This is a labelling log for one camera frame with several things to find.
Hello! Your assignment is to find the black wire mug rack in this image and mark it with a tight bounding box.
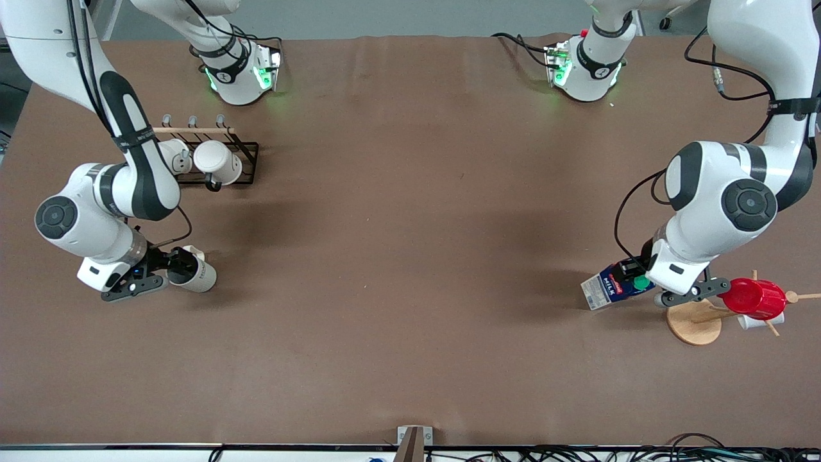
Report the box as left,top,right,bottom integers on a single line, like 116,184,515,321
153,114,260,192

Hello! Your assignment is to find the red cup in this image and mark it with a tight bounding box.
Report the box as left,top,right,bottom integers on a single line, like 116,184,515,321
716,277,788,320

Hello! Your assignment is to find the small white cup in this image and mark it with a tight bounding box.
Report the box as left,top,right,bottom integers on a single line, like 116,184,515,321
736,311,786,332

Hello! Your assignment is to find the wooden mug tree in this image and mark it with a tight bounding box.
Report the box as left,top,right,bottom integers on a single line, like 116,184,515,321
666,269,821,347

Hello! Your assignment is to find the blue white milk carton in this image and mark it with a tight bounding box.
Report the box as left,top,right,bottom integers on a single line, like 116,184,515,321
580,259,656,311

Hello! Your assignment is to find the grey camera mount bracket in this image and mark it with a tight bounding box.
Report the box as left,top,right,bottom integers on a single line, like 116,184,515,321
396,425,434,462

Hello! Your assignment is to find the brown table cover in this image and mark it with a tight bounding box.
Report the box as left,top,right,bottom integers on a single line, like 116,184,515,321
0,35,821,447

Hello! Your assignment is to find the black cable bundle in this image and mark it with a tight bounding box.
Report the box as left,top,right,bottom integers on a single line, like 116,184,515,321
423,433,821,462

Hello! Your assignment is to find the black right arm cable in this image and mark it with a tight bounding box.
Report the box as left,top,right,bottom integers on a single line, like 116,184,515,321
66,0,194,251

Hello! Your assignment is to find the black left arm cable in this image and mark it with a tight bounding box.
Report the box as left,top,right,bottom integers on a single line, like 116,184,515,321
614,26,821,257

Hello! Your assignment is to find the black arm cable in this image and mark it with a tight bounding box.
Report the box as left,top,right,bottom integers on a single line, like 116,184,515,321
614,26,821,257
66,0,194,251

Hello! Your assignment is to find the black base cable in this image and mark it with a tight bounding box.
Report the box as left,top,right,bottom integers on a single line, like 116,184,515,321
491,31,560,70

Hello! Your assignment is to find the white mug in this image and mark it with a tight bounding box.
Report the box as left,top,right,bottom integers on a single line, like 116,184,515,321
158,139,193,176
193,140,243,187

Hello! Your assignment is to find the white paper cup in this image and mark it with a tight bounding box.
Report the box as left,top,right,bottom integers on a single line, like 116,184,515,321
167,246,217,294

